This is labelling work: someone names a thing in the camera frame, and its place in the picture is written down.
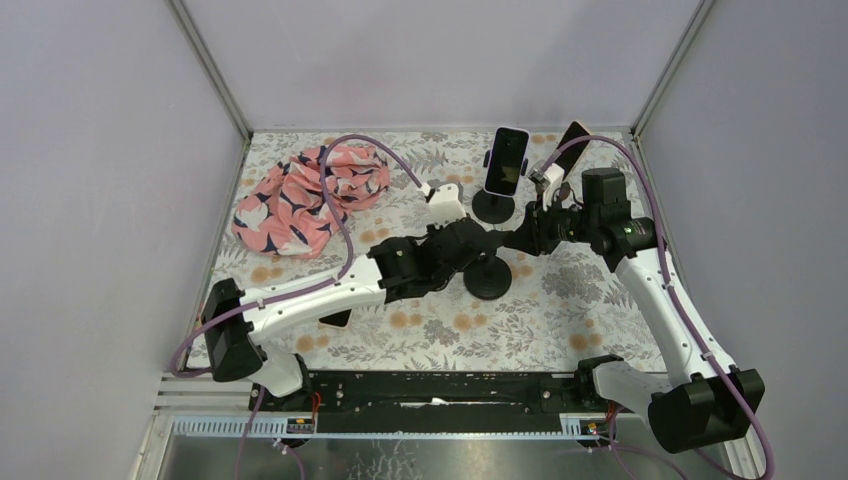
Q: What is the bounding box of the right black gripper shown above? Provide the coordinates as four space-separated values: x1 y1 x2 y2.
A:
507 191 600 257

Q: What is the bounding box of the black phone stand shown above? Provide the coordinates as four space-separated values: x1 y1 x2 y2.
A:
472 150 519 224
463 256 512 301

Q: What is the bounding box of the phone with beige case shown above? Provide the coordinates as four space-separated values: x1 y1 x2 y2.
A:
555 120 591 176

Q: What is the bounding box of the phone with purple case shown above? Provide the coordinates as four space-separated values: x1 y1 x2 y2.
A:
483 127 530 197

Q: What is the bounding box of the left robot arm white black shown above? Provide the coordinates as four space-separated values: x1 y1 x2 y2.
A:
201 218 505 411

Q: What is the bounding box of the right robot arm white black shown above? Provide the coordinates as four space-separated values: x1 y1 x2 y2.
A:
521 166 765 453

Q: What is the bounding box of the phone with cream case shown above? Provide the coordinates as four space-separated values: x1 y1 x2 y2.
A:
318 310 352 328

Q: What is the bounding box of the floral patterned table mat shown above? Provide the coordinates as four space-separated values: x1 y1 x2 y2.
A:
210 131 665 372

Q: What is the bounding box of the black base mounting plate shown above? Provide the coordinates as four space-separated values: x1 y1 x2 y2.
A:
248 370 611 435

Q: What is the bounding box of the pink floral crumpled cloth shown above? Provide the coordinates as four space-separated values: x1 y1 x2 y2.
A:
231 146 390 259

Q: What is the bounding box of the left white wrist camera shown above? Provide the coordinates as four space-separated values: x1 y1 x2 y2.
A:
420 182 467 226

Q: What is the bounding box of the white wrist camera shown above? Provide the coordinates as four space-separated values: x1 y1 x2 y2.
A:
420 182 467 226
528 162 565 211

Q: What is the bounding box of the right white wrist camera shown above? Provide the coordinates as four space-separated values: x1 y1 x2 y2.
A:
528 162 565 211

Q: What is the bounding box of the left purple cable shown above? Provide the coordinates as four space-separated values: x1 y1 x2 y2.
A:
168 134 432 480

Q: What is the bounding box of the aluminium frame rail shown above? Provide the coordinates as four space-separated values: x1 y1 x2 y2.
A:
155 370 747 440

